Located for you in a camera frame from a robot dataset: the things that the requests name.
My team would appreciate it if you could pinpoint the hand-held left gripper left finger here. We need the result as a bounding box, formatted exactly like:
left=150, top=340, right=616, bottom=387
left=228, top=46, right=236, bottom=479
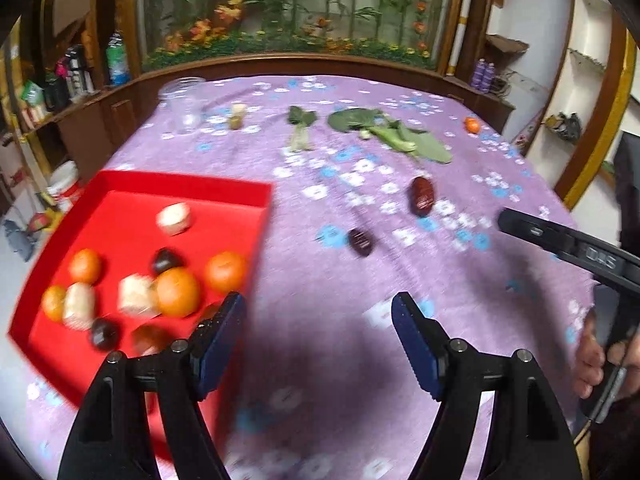
left=57, top=292, right=247, bottom=480

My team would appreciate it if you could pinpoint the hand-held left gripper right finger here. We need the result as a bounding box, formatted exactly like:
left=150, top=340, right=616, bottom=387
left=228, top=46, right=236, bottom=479
left=391, top=291, right=583, bottom=480

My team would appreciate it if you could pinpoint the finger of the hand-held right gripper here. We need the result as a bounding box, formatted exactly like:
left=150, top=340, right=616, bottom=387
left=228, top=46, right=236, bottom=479
left=499, top=207, right=576, bottom=257

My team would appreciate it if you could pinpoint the reddish brown date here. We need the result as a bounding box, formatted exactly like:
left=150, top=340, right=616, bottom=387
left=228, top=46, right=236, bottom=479
left=131, top=324, right=171, bottom=356

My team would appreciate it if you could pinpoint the beige cake block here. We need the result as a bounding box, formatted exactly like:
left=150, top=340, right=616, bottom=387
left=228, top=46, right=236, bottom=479
left=117, top=274, right=161, bottom=318

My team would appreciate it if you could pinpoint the dark round plum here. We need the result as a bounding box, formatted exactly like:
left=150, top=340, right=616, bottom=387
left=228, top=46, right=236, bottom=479
left=151, top=247, right=182, bottom=276

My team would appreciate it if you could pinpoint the large red date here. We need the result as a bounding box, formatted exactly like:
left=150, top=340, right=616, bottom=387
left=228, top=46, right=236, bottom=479
left=410, top=176, right=435, bottom=217

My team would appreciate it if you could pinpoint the dark wrinkled date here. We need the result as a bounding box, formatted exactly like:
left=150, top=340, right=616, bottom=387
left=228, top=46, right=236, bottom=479
left=348, top=229, right=373, bottom=257

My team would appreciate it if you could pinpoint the red plastic tray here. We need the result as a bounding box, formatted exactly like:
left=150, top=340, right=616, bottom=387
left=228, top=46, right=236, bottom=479
left=7, top=170, right=274, bottom=461

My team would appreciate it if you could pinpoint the person's right hand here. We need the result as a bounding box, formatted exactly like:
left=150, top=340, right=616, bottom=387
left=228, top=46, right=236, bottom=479
left=574, top=309, right=627, bottom=401

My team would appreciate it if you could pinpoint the dark shelf ornament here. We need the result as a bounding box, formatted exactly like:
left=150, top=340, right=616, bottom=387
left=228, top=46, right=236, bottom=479
left=545, top=112, right=583, bottom=142

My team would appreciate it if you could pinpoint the purple floral blanket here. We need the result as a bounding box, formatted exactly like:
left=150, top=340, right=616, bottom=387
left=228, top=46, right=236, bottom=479
left=0, top=75, right=601, bottom=480

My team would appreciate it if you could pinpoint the large bok choy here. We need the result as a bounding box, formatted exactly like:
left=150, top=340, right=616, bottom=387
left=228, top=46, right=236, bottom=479
left=327, top=108, right=453, bottom=165

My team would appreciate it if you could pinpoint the white rolled paper tube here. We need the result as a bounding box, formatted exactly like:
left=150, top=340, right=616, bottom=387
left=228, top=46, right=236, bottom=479
left=447, top=0, right=473, bottom=78

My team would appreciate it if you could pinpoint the white plastic bucket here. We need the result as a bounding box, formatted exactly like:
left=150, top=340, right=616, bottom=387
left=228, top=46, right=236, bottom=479
left=46, top=161, right=86, bottom=211

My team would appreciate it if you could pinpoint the clear plastic cup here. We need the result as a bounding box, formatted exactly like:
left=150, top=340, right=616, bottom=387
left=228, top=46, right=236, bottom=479
left=159, top=76, right=206, bottom=136

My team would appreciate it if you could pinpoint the small bok choy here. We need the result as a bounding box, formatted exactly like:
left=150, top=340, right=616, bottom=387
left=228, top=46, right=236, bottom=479
left=287, top=105, right=318, bottom=153

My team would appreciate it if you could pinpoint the green plastic bottle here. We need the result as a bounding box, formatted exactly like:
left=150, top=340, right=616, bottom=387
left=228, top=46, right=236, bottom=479
left=106, top=32, right=132, bottom=86

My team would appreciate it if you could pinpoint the black thermos flask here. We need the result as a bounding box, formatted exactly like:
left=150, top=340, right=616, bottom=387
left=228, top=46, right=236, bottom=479
left=65, top=45, right=93, bottom=96

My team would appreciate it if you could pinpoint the green packet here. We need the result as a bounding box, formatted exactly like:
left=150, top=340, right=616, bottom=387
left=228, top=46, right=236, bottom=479
left=20, top=80, right=47, bottom=111

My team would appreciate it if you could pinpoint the white wall shelf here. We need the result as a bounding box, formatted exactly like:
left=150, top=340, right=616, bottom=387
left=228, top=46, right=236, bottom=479
left=500, top=0, right=640, bottom=211

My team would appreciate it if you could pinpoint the bamboo flower wall painting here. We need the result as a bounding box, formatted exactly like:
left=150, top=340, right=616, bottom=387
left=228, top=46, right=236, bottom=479
left=140, top=0, right=458, bottom=68

